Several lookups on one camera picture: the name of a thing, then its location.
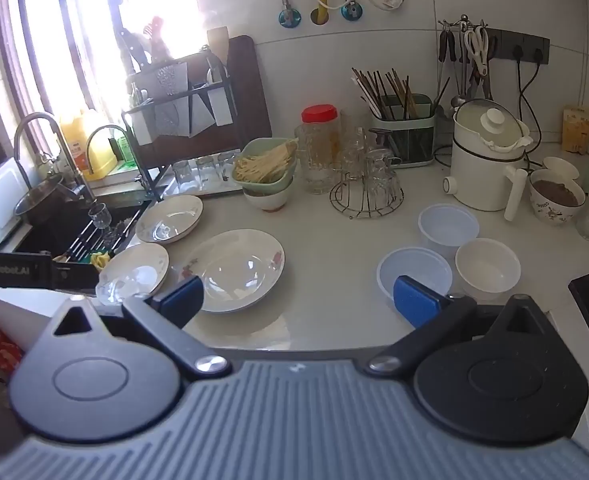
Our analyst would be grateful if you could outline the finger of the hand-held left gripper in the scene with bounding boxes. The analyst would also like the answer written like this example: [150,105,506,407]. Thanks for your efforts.
[52,259,100,292]

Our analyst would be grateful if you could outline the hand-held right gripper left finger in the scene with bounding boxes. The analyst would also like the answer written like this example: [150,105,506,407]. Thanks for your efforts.
[39,275,232,378]

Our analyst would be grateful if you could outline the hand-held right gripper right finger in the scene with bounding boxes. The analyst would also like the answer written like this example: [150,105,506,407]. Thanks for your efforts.
[364,275,562,378]

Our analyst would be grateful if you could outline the shallow pale blue bowl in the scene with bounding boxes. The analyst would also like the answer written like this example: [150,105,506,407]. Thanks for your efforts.
[377,247,454,306]

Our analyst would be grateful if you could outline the large floral white plate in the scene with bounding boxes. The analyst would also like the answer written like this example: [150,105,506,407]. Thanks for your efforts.
[183,229,286,315]

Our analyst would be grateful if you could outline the small plain white plate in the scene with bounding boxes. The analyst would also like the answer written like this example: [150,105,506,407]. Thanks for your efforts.
[97,242,170,306]

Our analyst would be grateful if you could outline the deep pale blue bowl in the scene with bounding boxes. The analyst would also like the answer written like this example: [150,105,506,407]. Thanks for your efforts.
[418,203,480,261]

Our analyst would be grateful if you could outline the orange rimmed white plate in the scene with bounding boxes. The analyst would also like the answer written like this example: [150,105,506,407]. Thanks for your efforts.
[135,195,205,245]

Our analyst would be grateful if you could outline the black sink rack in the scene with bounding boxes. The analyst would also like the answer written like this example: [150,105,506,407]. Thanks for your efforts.
[49,205,145,263]

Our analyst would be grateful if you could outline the metal pot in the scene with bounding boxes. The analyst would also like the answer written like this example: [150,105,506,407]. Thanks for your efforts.
[14,172,75,226]

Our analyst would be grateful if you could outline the white drip tray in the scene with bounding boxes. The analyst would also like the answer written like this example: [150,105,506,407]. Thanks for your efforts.
[167,157,245,197]

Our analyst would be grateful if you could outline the white ceramic bowl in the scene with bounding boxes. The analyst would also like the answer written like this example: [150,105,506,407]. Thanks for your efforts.
[242,180,295,213]

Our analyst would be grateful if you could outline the yellow bottle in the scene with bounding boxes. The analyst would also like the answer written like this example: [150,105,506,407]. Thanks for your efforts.
[59,110,118,181]

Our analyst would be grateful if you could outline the glass cup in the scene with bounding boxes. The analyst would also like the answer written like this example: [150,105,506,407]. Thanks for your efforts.
[367,149,400,201]
[339,130,370,181]

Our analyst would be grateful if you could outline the green bottle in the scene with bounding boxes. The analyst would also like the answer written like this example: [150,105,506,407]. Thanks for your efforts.
[116,132,138,163]

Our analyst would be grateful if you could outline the white electric pot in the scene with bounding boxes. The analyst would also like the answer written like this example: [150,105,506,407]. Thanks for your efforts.
[443,99,535,222]

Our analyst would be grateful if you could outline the short metal faucet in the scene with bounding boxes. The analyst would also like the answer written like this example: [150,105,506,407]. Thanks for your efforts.
[85,124,130,176]

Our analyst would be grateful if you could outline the green bowl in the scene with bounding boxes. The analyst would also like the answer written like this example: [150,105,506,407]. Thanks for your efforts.
[232,137,300,196]

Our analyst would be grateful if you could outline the tall metal faucet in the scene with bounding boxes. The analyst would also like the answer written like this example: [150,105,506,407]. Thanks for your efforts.
[13,112,98,206]

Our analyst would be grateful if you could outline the dried noodles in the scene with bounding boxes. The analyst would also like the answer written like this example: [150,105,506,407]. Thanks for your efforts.
[234,141,299,183]

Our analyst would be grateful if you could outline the green chopstick holder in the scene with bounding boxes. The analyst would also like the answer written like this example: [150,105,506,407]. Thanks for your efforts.
[371,94,436,168]

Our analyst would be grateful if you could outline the floral mug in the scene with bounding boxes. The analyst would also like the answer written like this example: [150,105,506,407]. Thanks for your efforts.
[528,169,587,226]

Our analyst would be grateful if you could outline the black dish rack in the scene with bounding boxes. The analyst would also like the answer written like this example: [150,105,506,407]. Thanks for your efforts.
[121,45,240,196]

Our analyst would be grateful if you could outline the white cup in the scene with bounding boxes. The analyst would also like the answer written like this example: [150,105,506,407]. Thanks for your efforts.
[541,156,581,181]

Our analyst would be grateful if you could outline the metal grater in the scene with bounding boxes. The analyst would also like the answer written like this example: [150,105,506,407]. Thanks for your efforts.
[154,62,191,137]

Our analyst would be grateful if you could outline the red lidded glass jar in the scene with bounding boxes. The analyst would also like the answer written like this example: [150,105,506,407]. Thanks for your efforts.
[301,104,342,181]

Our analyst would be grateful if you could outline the bundle of chopsticks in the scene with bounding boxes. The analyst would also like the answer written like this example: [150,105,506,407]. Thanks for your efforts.
[350,66,417,121]

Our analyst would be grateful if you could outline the brown cutting board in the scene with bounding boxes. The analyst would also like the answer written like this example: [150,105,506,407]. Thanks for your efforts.
[134,35,274,166]

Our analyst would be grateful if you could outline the yellow packet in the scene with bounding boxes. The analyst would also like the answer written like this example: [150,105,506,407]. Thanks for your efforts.
[561,105,589,155]

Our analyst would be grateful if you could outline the hanging kitchen utensils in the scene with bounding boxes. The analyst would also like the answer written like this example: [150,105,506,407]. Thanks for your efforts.
[437,17,492,111]

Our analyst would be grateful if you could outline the dark power strip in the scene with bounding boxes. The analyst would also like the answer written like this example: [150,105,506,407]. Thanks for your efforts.
[484,29,550,66]

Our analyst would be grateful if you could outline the wire cup rack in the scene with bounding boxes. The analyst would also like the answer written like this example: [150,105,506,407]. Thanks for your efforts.
[330,130,405,220]

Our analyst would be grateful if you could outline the window frame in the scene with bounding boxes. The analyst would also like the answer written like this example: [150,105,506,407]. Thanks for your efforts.
[0,0,125,161]

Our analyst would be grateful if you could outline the black cable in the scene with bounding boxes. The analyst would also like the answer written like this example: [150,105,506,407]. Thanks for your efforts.
[517,50,546,163]

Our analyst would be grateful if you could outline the white handled scissors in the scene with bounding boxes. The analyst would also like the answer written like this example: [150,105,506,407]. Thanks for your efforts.
[464,25,491,77]

